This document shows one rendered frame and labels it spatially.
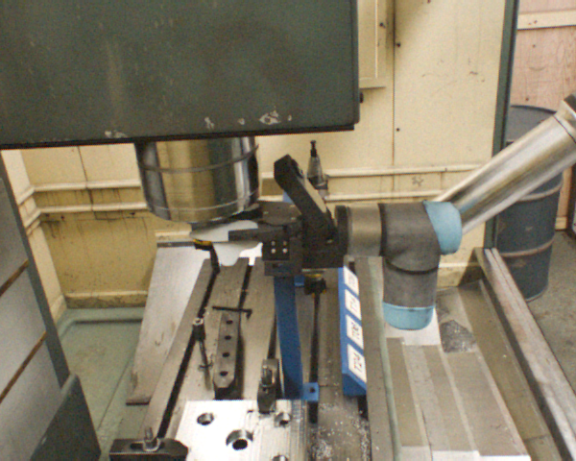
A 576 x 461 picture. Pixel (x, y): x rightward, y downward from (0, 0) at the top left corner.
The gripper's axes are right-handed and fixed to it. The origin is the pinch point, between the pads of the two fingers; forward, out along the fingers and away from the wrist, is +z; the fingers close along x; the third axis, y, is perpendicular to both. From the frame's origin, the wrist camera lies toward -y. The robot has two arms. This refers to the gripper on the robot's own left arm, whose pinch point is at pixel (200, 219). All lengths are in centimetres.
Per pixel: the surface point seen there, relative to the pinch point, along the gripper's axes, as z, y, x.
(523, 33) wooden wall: -141, 16, 252
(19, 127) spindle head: 16.6, -16.9, -11.2
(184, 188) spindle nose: 0.3, -8.0, -7.9
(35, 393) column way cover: 39, 46, 17
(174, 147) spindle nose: 1.0, -13.2, -7.9
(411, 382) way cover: -42, 65, 40
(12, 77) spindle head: 16.0, -22.2, -11.2
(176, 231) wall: 25, 54, 103
